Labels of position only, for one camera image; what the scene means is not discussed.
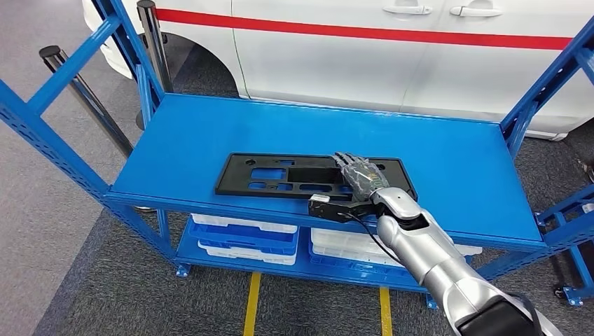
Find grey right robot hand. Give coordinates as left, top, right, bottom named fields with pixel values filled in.
left=330, top=152, right=391, bottom=203

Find black plastic plate frame part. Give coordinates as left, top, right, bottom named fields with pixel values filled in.
left=214, top=153, right=419, bottom=202

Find blue metal shelf rack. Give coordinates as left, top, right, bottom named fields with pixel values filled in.
left=0, top=0, right=594, bottom=311

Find blue plastic tray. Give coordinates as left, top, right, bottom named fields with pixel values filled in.
left=308, top=243, right=421, bottom=280
left=188, top=219, right=300, bottom=256

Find white car with red stripe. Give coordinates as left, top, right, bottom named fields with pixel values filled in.
left=82, top=0, right=594, bottom=141

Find blue wheeled storage rack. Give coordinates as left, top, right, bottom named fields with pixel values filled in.
left=534, top=185, right=594, bottom=307

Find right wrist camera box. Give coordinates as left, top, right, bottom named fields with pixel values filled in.
left=308, top=194, right=382, bottom=225

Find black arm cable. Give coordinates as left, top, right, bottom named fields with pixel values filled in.
left=340, top=212, right=406, bottom=267

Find black stanchion post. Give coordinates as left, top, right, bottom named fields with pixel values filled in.
left=38, top=45, right=135, bottom=159
left=134, top=0, right=175, bottom=132

